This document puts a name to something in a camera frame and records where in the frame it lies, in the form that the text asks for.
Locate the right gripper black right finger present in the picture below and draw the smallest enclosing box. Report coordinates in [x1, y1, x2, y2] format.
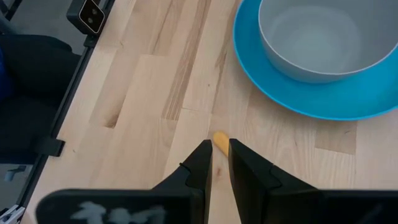
[228, 138, 398, 224]

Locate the blue plate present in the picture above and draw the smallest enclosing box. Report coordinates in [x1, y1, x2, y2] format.
[232, 0, 398, 121]

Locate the yellow plastic utensil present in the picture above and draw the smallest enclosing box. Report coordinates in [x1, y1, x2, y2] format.
[213, 130, 230, 158]

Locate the grey bowl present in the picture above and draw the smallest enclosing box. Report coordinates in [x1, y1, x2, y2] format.
[257, 0, 398, 84]

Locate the black frame bracket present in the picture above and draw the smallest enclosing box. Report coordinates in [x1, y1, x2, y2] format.
[34, 136, 66, 157]

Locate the black metal table frame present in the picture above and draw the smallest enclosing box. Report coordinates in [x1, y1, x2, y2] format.
[15, 0, 116, 215]

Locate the silver frame end piece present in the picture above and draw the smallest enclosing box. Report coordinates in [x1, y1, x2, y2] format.
[0, 204, 26, 224]

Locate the black table-level camera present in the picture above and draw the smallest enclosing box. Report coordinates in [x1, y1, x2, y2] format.
[66, 0, 106, 35]

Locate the person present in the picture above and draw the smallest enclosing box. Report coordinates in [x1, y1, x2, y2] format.
[0, 34, 81, 164]

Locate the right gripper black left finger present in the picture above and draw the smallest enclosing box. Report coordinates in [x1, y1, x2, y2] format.
[35, 139, 214, 224]

